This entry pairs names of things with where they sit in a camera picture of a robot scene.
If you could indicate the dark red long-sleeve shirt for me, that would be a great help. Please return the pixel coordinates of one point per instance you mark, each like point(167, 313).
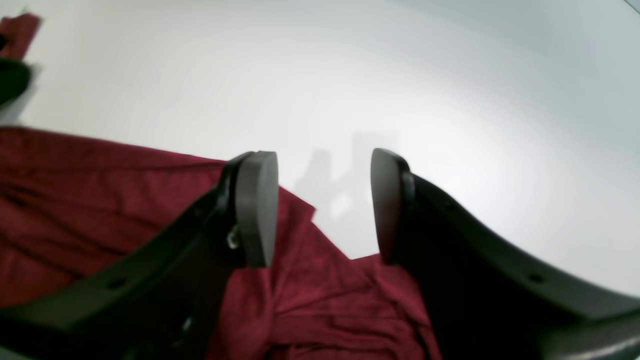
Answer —
point(120, 252)

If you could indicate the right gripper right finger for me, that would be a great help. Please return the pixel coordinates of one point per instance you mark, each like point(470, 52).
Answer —
point(487, 299)

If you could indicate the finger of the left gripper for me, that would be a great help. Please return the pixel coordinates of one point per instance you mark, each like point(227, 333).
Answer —
point(15, 77)

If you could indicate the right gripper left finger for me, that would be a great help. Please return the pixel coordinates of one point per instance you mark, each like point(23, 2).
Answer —
point(162, 301)

